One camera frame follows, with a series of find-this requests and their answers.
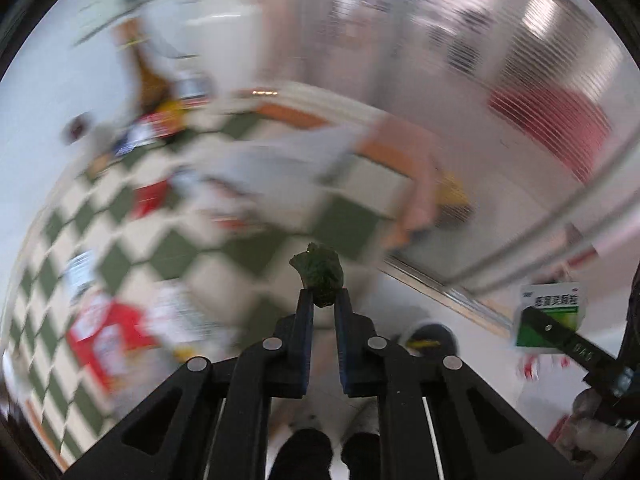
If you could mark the green wrapper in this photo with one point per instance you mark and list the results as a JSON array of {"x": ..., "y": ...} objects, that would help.
[{"x": 320, "y": 274}]

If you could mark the blue white packet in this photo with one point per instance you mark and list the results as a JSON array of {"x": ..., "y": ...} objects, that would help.
[{"x": 80, "y": 272}]

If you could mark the green white checkered tablecloth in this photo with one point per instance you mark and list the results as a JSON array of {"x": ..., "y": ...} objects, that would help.
[{"x": 165, "y": 255}]

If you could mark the brown glass bottle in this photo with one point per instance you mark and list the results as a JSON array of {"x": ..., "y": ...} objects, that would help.
[{"x": 148, "y": 80}]

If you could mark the white round bin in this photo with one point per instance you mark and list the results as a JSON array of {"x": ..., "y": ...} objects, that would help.
[{"x": 430, "y": 338}]

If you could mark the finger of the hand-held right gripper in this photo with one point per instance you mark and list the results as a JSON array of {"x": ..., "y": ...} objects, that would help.
[{"x": 567, "y": 341}]

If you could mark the large red white packet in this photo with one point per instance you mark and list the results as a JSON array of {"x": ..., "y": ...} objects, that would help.
[{"x": 107, "y": 342}]

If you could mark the small red packet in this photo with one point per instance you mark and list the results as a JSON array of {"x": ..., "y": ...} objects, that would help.
[{"x": 150, "y": 199}]

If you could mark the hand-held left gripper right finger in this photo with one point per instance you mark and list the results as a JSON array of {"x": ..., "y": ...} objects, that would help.
[{"x": 345, "y": 350}]

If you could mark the red blue snack packet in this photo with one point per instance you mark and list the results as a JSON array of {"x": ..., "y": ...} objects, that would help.
[{"x": 145, "y": 130}]

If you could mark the yellow object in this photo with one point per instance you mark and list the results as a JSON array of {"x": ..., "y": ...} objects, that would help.
[{"x": 452, "y": 195}]

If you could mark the person's black shoe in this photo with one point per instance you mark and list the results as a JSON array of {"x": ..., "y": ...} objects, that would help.
[
  {"x": 361, "y": 456},
  {"x": 302, "y": 455}
]

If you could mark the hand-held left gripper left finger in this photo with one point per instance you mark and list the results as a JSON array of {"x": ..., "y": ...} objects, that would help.
[{"x": 304, "y": 345}]

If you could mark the green white medicine box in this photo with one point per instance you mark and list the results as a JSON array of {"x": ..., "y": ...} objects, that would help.
[{"x": 550, "y": 317}]

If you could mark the white red printed bag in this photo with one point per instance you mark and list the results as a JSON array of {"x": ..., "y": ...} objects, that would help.
[{"x": 575, "y": 410}]

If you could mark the red floor mat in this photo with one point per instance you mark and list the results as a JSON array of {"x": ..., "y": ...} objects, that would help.
[{"x": 550, "y": 117}]

